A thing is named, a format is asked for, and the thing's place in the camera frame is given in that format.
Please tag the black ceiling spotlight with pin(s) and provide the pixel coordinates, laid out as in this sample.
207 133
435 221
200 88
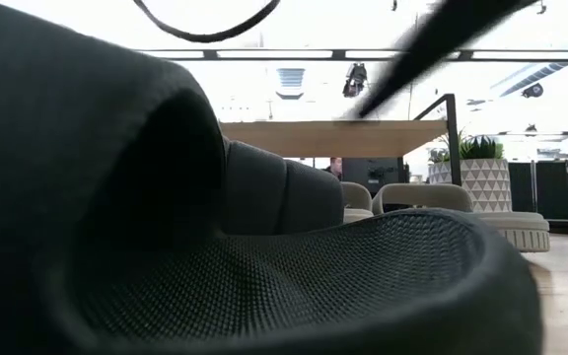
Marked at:
355 79
533 90

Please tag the black slide sandal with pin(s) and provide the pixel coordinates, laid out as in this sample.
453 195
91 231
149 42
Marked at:
284 197
264 286

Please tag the black monitor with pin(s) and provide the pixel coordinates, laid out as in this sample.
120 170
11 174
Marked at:
373 172

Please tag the wooden shelf black metal legs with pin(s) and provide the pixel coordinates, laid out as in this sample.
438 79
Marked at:
333 138

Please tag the person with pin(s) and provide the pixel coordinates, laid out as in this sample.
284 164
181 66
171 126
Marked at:
335 167

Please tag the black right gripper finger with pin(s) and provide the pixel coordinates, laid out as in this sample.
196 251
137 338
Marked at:
407 66

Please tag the black office partitions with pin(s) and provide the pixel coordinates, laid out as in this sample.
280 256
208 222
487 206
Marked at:
550 187

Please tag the grey slide sandal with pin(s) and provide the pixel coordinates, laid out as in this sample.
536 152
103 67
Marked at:
355 197
520 232

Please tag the white patterned plant pot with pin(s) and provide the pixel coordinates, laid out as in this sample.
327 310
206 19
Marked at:
486 185

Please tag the green potted plant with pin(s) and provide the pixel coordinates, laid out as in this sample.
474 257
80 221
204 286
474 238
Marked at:
481 148

